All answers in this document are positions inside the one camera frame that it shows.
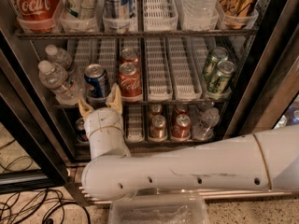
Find red can shelf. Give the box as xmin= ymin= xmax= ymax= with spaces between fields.
xmin=172 ymin=104 xmax=190 ymax=118
xmin=171 ymin=114 xmax=191 ymax=139

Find rear red coca-cola can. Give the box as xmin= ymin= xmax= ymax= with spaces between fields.
xmin=120 ymin=48 xmax=140 ymax=64

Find red coca-cola can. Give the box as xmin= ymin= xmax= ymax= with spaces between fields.
xmin=120 ymin=48 xmax=140 ymax=64
xmin=118 ymin=63 xmax=142 ymax=98

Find cans behind glass door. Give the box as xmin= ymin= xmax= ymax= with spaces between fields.
xmin=275 ymin=107 xmax=299 ymax=129

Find blue pepsi can bottom shelf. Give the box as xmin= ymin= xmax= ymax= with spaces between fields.
xmin=75 ymin=118 xmax=88 ymax=142

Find rear clear water bottle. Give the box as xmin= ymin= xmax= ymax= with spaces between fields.
xmin=45 ymin=44 xmax=76 ymax=74

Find clear water bottle bottom shelf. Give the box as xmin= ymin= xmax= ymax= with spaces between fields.
xmin=192 ymin=107 xmax=220 ymax=142

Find front green soda can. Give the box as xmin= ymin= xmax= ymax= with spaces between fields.
xmin=207 ymin=61 xmax=236 ymax=93

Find rear brown can bottom shelf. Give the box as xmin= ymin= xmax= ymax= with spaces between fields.
xmin=149 ymin=105 xmax=163 ymax=119

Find rear red can bottom shelf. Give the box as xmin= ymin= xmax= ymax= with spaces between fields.
xmin=172 ymin=104 xmax=190 ymax=118

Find rear green soda can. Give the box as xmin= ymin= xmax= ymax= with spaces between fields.
xmin=202 ymin=47 xmax=228 ymax=80

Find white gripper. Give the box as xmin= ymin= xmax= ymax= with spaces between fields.
xmin=78 ymin=83 xmax=131 ymax=160

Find front red coca-cola can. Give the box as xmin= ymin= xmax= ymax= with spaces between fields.
xmin=118 ymin=63 xmax=142 ymax=98

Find blue pepsi can shelf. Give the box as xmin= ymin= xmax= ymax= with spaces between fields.
xmin=75 ymin=118 xmax=88 ymax=142
xmin=84 ymin=63 xmax=110 ymax=98

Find white green can top shelf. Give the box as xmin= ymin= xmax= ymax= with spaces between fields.
xmin=64 ymin=0 xmax=98 ymax=20

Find empty white tray top shelf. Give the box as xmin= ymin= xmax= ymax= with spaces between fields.
xmin=142 ymin=0 xmax=178 ymax=32

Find large coca-cola can top shelf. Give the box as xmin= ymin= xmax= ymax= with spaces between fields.
xmin=6 ymin=0 xmax=63 ymax=21

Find brown can shelf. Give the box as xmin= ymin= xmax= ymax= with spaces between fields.
xmin=149 ymin=105 xmax=163 ymax=119
xmin=149 ymin=115 xmax=166 ymax=138

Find empty white tray bottom shelf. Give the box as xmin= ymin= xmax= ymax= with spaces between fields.
xmin=125 ymin=105 xmax=144 ymax=143

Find front red can bottom shelf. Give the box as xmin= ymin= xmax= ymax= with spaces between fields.
xmin=171 ymin=114 xmax=191 ymax=139

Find green soda can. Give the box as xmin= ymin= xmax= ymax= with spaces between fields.
xmin=202 ymin=47 xmax=228 ymax=80
xmin=207 ymin=61 xmax=236 ymax=93

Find black floor cables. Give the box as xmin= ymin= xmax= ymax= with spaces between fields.
xmin=0 ymin=138 xmax=92 ymax=224

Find front brown can bottom shelf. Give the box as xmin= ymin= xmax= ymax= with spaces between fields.
xmin=149 ymin=115 xmax=166 ymax=138

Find clear plastic bin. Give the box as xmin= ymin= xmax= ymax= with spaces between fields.
xmin=108 ymin=193 xmax=210 ymax=224

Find front clear water bottle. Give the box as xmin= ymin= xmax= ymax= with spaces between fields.
xmin=38 ymin=60 xmax=83 ymax=105

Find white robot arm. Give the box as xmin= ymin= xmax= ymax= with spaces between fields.
xmin=78 ymin=85 xmax=299 ymax=201

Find silver blue can top shelf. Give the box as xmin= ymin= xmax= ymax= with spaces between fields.
xmin=105 ymin=0 xmax=134 ymax=20

